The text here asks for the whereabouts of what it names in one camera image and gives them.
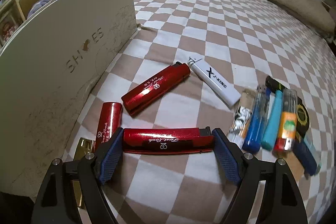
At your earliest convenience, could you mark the patterned white lighter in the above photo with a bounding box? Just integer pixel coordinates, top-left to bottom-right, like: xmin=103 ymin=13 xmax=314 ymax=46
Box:
xmin=227 ymin=88 xmax=256 ymax=149

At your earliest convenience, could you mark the clear blue lighter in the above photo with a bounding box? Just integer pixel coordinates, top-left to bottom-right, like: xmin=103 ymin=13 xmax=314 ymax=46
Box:
xmin=243 ymin=85 xmax=270 ymax=154

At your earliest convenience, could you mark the red lighter upright left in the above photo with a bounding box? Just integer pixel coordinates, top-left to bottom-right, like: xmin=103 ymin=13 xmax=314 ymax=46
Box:
xmin=92 ymin=102 xmax=122 ymax=152

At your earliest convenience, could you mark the cyan lighter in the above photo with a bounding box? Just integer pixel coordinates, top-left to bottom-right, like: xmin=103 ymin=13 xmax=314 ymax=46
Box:
xmin=261 ymin=90 xmax=282 ymax=151

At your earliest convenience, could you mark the white J-King lighter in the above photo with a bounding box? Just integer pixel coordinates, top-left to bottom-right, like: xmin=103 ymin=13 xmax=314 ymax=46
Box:
xmin=188 ymin=57 xmax=241 ymax=108

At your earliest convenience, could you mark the dark blue lighter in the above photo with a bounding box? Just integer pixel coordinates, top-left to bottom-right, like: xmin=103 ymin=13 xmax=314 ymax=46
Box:
xmin=293 ymin=134 xmax=322 ymax=176

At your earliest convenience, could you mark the red lighter lying diagonal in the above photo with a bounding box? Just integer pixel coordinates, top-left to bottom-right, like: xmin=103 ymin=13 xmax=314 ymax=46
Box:
xmin=121 ymin=62 xmax=190 ymax=116

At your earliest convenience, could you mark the black lighter gold emblem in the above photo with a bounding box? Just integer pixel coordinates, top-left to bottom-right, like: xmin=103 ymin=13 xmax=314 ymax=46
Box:
xmin=265 ymin=76 xmax=310 ymax=138

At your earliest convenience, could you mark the orange label clear lighter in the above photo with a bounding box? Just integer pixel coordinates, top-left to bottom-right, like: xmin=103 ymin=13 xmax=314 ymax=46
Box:
xmin=274 ymin=89 xmax=297 ymax=152

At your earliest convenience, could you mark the white shoe box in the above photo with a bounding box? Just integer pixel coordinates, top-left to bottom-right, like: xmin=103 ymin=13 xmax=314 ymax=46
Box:
xmin=1 ymin=0 xmax=137 ymax=197

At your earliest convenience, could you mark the checkered bed sheet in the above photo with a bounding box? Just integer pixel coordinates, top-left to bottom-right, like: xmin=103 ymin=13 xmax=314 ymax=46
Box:
xmin=64 ymin=0 xmax=335 ymax=223

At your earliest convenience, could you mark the purple plush toy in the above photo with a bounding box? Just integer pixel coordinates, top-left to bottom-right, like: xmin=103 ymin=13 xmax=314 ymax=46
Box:
xmin=27 ymin=0 xmax=54 ymax=18

